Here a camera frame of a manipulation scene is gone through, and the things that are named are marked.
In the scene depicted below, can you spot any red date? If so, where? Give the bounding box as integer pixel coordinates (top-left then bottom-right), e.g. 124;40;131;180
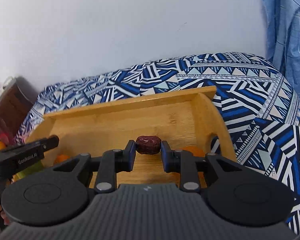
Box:
135;135;161;155

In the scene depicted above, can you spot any smaller green apple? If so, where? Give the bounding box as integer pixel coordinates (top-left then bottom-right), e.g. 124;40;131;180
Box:
13;161;44;181

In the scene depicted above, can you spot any wooden serving tray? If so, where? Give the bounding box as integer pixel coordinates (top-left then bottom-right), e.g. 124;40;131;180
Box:
25;85;239;188

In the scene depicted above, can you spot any blue plaid cloth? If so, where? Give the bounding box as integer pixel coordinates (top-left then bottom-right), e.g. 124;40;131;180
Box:
262;0;300;98

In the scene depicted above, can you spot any brown wooden cabinet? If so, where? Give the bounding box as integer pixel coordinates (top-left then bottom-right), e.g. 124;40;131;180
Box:
0;76;38;137

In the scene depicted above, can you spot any blue patterned tablecloth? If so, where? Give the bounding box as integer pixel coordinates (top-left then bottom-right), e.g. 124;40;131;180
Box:
13;51;300;235

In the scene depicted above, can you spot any small mandarin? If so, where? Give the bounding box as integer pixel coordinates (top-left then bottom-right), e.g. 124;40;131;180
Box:
181;146;207;188
53;154;70;165

